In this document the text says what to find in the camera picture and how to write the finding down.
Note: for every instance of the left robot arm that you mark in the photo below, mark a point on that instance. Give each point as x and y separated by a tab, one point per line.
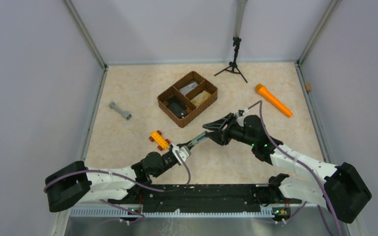
76	183

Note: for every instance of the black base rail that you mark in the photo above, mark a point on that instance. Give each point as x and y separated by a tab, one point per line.
204	198

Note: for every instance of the green card holder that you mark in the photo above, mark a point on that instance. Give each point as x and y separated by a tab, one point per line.
199	138

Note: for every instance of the white cable tray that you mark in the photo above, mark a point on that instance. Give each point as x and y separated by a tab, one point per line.
96	211

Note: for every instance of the black mini tripod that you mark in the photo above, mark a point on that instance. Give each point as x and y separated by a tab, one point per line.
232	65

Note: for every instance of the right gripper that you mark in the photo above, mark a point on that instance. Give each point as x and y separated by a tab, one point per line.
230	119

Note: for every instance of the yellow toy brick car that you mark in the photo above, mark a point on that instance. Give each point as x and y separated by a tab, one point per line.
162	143

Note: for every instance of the gold card in basket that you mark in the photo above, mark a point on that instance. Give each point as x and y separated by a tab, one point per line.
200	98

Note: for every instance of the brown wicker divided basket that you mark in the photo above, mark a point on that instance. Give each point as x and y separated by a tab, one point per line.
193	111

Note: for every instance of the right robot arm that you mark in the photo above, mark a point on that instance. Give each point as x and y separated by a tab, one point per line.
338	188

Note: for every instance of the grey card in basket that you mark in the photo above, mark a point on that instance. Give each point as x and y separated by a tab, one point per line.
188	88

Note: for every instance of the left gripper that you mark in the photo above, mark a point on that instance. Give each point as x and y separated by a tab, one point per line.
183	144

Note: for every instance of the grey pole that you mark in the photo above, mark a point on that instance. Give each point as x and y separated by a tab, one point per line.
240	9

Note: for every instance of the grey plastic connector piece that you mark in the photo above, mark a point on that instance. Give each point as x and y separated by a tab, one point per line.
126	115

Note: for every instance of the orange flashlight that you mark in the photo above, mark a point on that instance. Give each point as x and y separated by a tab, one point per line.
265	93

